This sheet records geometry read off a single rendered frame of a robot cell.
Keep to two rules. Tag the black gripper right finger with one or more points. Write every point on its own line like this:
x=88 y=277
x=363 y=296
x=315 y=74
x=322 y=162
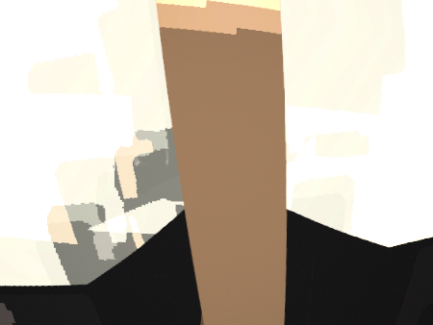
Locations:
x=338 y=279

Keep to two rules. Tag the long wooden rail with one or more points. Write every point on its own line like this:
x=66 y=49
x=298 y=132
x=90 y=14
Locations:
x=225 y=83

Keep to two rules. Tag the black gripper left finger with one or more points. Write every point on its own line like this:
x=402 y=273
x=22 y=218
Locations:
x=155 y=285

